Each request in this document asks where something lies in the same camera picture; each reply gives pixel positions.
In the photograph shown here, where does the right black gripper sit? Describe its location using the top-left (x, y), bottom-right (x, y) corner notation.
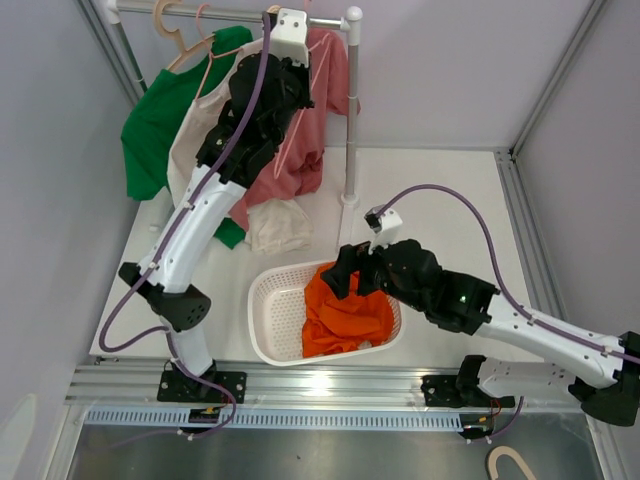
top-left (320, 231), bottom-right (427, 313)

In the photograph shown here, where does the orange t shirt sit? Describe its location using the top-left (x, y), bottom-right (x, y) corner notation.
top-left (301, 263), bottom-right (395, 358)

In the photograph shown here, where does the pink t shirt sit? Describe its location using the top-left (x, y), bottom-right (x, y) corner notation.
top-left (230, 28), bottom-right (349, 231)

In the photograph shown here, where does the pink wire hanger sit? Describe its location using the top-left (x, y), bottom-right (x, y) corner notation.
top-left (192, 3), bottom-right (241, 101)
top-left (274, 28), bottom-right (344, 195)

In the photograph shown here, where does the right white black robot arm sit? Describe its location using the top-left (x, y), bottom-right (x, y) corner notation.
top-left (320, 240), bottom-right (639, 427)

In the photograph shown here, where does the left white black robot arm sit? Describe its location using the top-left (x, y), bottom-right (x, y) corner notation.
top-left (118, 51), bottom-right (314, 401)

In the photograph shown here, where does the beige t shirt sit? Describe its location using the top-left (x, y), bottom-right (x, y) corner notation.
top-left (167, 40), bottom-right (313, 255)

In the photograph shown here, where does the green t shirt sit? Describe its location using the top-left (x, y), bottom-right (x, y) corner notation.
top-left (121, 25), bottom-right (254, 250)

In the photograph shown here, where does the beige hanger on floor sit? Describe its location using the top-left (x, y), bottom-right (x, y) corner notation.
top-left (487, 447), bottom-right (539, 480)

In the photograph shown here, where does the metal clothes rack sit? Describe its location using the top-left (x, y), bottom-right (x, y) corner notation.
top-left (102, 0), bottom-right (365, 254)

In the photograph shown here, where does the white perforated plastic basket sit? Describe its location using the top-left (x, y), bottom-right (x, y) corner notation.
top-left (248, 261), bottom-right (405, 367)

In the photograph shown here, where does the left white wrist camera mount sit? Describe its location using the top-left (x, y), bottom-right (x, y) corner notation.
top-left (269, 7), bottom-right (310, 68)

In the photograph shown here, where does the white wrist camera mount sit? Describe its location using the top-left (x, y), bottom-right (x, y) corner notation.
top-left (365, 206), bottom-right (403, 253)
top-left (269, 7), bottom-right (310, 68)

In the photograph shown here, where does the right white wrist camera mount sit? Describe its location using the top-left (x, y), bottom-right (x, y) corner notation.
top-left (365, 206), bottom-right (403, 253)

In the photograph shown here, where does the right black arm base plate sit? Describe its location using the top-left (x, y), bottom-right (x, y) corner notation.
top-left (421, 374), bottom-right (516, 408)

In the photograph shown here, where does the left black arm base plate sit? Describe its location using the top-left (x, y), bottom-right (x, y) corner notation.
top-left (156, 361), bottom-right (247, 404)

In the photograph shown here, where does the white slotted cable duct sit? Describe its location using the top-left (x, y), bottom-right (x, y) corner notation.
top-left (84, 406), bottom-right (463, 432)

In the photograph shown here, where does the aluminium rail frame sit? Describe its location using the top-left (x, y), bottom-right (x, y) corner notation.
top-left (65, 360), bottom-right (457, 410)

